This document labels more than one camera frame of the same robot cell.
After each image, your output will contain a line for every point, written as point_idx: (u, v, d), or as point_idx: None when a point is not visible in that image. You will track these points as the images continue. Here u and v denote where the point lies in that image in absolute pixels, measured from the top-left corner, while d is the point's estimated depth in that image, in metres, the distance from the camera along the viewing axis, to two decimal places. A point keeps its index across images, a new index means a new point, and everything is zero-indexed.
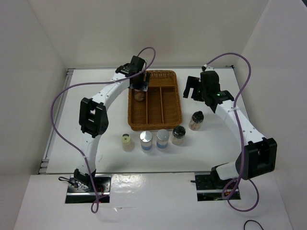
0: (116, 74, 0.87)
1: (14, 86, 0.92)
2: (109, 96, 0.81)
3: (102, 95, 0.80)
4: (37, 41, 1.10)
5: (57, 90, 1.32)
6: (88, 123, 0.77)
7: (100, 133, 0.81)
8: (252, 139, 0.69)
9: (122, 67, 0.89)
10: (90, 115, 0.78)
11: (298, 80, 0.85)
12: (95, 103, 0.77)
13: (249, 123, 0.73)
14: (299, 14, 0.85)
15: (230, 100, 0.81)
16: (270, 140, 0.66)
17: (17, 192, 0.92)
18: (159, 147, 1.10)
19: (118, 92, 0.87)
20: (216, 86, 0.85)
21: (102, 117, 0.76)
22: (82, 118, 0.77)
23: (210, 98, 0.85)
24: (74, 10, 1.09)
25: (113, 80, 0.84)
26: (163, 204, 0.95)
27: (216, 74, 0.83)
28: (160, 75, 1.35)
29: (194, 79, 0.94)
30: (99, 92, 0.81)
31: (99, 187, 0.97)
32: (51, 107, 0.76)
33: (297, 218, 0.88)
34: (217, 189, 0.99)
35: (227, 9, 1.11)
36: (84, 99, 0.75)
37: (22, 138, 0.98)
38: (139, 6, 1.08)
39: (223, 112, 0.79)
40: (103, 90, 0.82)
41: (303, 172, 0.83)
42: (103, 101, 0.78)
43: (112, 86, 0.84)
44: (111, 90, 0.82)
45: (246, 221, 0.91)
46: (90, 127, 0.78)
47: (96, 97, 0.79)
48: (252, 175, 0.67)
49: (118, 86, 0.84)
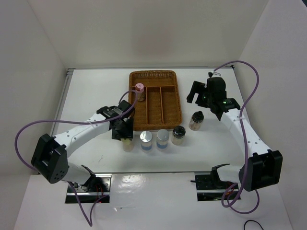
0: (97, 115, 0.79)
1: (13, 86, 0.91)
2: (76, 138, 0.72)
3: (69, 136, 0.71)
4: (37, 41, 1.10)
5: (57, 90, 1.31)
6: (41, 166, 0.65)
7: (52, 182, 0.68)
8: (257, 151, 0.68)
9: (105, 108, 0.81)
10: (47, 156, 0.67)
11: (298, 80, 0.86)
12: (56, 144, 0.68)
13: (254, 133, 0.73)
14: (299, 14, 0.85)
15: (235, 108, 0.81)
16: (275, 153, 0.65)
17: (17, 193, 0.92)
18: (159, 147, 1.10)
19: (92, 135, 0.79)
20: (222, 92, 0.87)
21: (59, 164, 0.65)
22: (36, 156, 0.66)
23: (216, 105, 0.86)
24: (75, 10, 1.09)
25: (88, 121, 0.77)
26: (163, 203, 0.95)
27: (223, 82, 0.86)
28: (160, 75, 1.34)
29: (199, 85, 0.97)
30: (66, 132, 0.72)
31: (99, 187, 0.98)
32: (17, 134, 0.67)
33: (297, 218, 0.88)
34: (217, 189, 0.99)
35: (227, 10, 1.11)
36: (44, 136, 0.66)
37: (23, 139, 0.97)
38: (140, 6, 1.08)
39: (228, 120, 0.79)
40: (72, 130, 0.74)
41: (303, 172, 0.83)
42: (66, 143, 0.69)
43: (85, 127, 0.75)
44: (81, 132, 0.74)
45: (246, 222, 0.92)
46: (43, 172, 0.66)
47: (60, 137, 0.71)
48: (255, 187, 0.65)
49: (92, 128, 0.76)
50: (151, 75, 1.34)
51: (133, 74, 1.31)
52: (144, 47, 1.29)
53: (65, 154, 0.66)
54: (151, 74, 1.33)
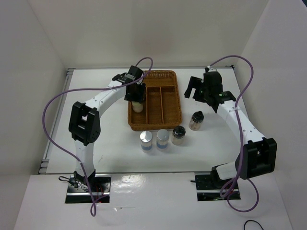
0: (113, 82, 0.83)
1: (13, 86, 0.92)
2: (103, 102, 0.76)
3: (97, 100, 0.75)
4: (37, 40, 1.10)
5: (57, 90, 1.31)
6: (78, 130, 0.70)
7: (90, 142, 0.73)
8: (252, 139, 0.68)
9: (119, 76, 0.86)
10: (82, 120, 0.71)
11: (298, 80, 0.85)
12: (88, 109, 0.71)
13: (249, 123, 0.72)
14: (299, 14, 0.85)
15: (231, 100, 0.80)
16: (269, 140, 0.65)
17: (17, 193, 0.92)
18: (159, 147, 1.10)
19: (113, 100, 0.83)
20: (218, 86, 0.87)
21: (95, 124, 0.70)
22: (71, 123, 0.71)
23: (212, 98, 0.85)
24: (74, 10, 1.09)
25: (109, 87, 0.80)
26: (163, 204, 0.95)
27: (219, 75, 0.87)
28: (160, 75, 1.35)
29: (196, 80, 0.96)
30: (93, 97, 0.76)
31: (99, 187, 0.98)
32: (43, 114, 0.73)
33: (297, 218, 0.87)
34: (217, 189, 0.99)
35: (226, 9, 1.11)
36: (76, 103, 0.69)
37: (23, 138, 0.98)
38: (139, 6, 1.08)
39: (224, 112, 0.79)
40: (98, 96, 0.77)
41: (302, 172, 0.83)
42: (96, 107, 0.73)
43: (107, 92, 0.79)
44: (106, 97, 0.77)
45: (246, 221, 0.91)
46: (80, 134, 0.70)
47: (89, 103, 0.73)
48: (251, 175, 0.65)
49: (113, 93, 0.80)
50: (151, 75, 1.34)
51: None
52: (144, 47, 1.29)
53: (99, 115, 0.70)
54: (151, 74, 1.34)
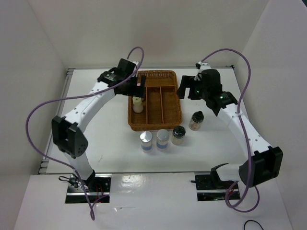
0: (98, 84, 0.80)
1: (13, 86, 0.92)
2: (86, 113, 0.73)
3: (77, 112, 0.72)
4: (37, 40, 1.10)
5: (57, 90, 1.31)
6: (63, 145, 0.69)
7: (77, 155, 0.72)
8: (258, 149, 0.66)
9: (105, 75, 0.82)
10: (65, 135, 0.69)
11: (298, 80, 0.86)
12: (68, 123, 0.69)
13: (254, 130, 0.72)
14: (299, 14, 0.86)
15: (233, 103, 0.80)
16: (276, 149, 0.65)
17: (17, 193, 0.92)
18: (159, 147, 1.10)
19: (100, 105, 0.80)
20: (218, 86, 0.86)
21: (77, 140, 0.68)
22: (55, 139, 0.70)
23: (211, 101, 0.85)
24: (75, 10, 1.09)
25: (92, 93, 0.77)
26: (163, 203, 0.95)
27: (218, 75, 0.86)
28: (160, 75, 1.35)
29: (188, 79, 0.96)
30: (74, 109, 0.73)
31: (99, 187, 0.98)
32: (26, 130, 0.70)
33: (297, 218, 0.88)
34: (217, 189, 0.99)
35: (226, 9, 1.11)
36: (55, 120, 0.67)
37: (23, 139, 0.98)
38: (139, 6, 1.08)
39: (227, 117, 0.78)
40: (80, 106, 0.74)
41: (302, 172, 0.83)
42: (77, 121, 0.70)
43: (90, 100, 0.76)
44: (88, 106, 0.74)
45: (246, 221, 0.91)
46: (66, 149, 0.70)
47: (70, 115, 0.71)
48: (256, 183, 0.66)
49: (97, 99, 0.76)
50: (151, 75, 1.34)
51: None
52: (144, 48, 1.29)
53: (80, 130, 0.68)
54: (151, 74, 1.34)
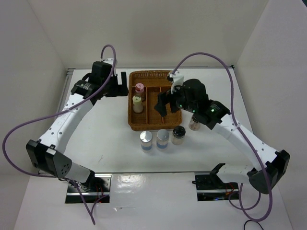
0: (73, 96, 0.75)
1: (14, 86, 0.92)
2: (62, 132, 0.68)
3: (53, 133, 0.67)
4: (37, 40, 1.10)
5: (57, 90, 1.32)
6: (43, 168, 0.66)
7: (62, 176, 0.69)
8: (268, 159, 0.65)
9: (78, 86, 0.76)
10: None
11: (298, 80, 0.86)
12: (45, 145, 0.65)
13: (256, 139, 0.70)
14: (298, 14, 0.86)
15: (227, 114, 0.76)
16: (283, 154, 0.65)
17: (17, 193, 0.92)
18: (159, 147, 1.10)
19: (78, 118, 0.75)
20: (204, 97, 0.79)
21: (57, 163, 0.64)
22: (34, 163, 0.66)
23: (202, 116, 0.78)
24: (75, 10, 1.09)
25: (66, 109, 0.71)
26: (163, 203, 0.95)
27: (201, 85, 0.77)
28: (160, 75, 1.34)
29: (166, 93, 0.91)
30: (50, 129, 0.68)
31: (99, 187, 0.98)
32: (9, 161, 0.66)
33: (297, 218, 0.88)
34: (217, 189, 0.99)
35: (226, 9, 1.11)
36: (29, 144, 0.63)
37: (23, 138, 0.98)
38: (139, 6, 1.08)
39: (225, 131, 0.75)
40: (55, 125, 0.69)
41: (302, 172, 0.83)
42: (54, 142, 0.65)
43: (65, 116, 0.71)
44: (64, 123, 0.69)
45: (246, 221, 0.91)
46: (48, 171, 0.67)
47: (45, 137, 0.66)
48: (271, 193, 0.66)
49: (74, 114, 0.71)
50: (151, 75, 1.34)
51: (133, 74, 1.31)
52: (144, 48, 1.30)
53: (58, 151, 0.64)
54: (151, 74, 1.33)
